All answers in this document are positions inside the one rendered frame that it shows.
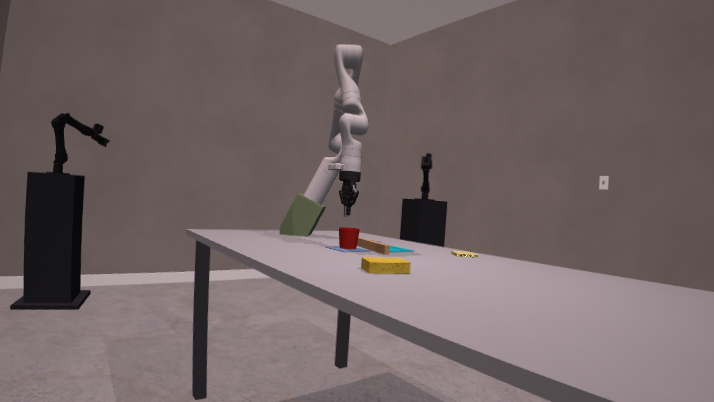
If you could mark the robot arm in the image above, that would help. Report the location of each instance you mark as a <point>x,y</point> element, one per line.
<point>348,122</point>

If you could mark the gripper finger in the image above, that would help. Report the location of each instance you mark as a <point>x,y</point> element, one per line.
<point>353,198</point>
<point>343,200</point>

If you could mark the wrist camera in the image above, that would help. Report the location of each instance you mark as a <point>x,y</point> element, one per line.
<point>335,165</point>

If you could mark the blue pad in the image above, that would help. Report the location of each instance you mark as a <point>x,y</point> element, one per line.
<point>361,250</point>

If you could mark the grey table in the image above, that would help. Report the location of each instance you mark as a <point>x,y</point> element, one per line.
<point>502,312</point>

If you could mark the black stand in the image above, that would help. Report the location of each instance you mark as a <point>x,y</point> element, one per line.
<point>53,240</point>
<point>424,220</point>

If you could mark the thick yellow sponge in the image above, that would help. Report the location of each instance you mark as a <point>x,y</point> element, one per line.
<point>385,266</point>

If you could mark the red cup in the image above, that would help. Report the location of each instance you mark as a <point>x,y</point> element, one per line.
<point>349,238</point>

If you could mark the cyan pad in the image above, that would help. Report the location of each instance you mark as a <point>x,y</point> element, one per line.
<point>401,249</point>

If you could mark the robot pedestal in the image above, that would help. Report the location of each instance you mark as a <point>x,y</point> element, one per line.
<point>301,217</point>

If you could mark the brown wooden rail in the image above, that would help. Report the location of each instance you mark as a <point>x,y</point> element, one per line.
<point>374,245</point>

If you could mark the white wall socket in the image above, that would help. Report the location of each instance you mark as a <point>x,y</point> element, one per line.
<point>603,183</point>

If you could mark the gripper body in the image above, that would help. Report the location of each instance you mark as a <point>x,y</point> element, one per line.
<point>350,179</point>

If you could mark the flat pale yellow sponge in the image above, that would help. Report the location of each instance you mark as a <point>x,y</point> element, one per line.
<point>464,254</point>

